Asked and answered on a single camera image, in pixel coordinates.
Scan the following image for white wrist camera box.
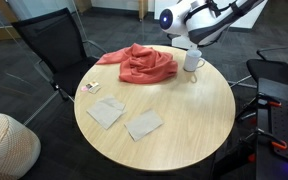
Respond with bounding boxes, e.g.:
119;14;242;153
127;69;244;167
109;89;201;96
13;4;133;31
171;34;199;51

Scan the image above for black breadboard robot table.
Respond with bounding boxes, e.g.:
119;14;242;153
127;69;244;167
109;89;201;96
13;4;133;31
255;77;288;180

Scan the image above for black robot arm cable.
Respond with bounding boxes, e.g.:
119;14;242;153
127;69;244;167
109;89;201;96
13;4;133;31
192;0;248;18

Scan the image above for orange black clamp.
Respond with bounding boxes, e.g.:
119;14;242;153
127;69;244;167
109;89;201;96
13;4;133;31
256;93;282;108
255;128;288;151

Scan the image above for folded brown paper napkin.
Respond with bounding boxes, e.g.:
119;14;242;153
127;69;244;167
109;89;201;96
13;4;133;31
86;94;127;130

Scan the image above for beige knitted pouf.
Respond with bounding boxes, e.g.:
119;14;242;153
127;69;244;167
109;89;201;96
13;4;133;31
0;112;42;180

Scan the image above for black armrest office chair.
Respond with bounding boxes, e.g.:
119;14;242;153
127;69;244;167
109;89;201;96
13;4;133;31
246;45;288;89

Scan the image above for small card packets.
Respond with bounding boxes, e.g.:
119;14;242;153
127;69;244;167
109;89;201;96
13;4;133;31
80;80;102;95

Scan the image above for orange cloth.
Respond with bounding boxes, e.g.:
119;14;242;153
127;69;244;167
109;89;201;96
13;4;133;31
95;42;179;84

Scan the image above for wooden post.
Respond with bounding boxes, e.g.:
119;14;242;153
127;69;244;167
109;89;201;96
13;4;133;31
138;0;149;20

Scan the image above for white ceramic mug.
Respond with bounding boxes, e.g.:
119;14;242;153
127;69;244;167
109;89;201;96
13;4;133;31
182;49;206;73

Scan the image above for flat brown paper napkin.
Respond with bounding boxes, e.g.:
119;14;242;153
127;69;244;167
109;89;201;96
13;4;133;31
123;108;165;142

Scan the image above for black mesh office chair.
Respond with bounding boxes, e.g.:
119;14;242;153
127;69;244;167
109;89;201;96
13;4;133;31
11;7;108;102

